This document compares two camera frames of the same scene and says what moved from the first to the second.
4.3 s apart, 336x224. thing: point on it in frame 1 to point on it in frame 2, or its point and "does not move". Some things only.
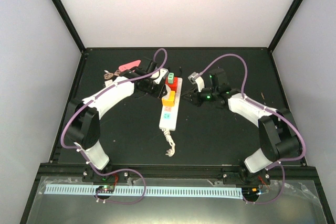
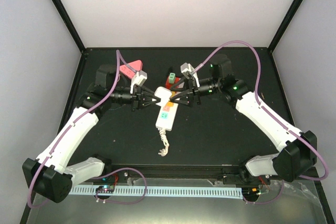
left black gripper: (158, 94) to (138, 97)
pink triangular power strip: (128, 65) does not move
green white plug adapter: (170, 77) does not move
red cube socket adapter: (173, 86) does not move
